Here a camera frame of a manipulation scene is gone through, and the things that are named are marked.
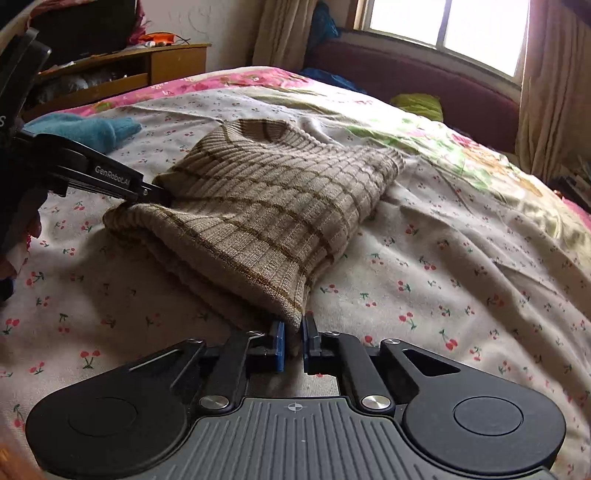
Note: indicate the wooden cabinet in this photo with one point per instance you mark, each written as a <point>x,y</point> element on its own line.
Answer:
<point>178,64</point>

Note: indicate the window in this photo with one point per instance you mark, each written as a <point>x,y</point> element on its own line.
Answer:
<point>443,27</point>

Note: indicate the beige striped ribbed sweater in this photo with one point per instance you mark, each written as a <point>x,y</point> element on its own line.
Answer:
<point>258,198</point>

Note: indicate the black television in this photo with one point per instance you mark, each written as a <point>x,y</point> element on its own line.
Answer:
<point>83,32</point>

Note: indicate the teal knit sweater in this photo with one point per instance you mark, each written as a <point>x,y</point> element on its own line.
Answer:
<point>87,131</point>

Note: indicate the pink floral cloth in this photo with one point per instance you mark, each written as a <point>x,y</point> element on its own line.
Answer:
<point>137,25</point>

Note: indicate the blue cloth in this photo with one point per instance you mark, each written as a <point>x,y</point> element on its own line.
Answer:
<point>334,79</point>

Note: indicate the pale floral quilt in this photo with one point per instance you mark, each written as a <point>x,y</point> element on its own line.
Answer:
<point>461,143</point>

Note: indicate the beige curtain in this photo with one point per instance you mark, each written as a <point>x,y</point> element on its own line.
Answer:
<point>554,83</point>
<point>281,32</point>

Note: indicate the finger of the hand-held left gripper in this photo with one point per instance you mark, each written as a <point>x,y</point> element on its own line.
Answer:
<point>92,168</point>

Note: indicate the person's left hand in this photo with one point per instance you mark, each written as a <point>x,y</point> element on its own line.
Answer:
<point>33,226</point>

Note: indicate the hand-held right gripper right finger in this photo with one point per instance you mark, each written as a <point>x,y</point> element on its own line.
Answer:
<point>308,350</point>

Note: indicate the cherry print bed sheet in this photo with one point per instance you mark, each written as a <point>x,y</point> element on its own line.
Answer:
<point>438,258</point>

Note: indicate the orange toy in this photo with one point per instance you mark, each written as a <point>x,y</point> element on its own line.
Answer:
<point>157,38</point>

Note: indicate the green cloth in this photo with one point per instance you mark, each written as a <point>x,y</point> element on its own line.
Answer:
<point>418,106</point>

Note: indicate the maroon headboard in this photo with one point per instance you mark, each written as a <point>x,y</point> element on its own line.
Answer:
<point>438,87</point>

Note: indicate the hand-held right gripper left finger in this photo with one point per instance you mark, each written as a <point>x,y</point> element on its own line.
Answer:
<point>278,348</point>

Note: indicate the pink floral bed sheet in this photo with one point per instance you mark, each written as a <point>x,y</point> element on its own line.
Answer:
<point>207,83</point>

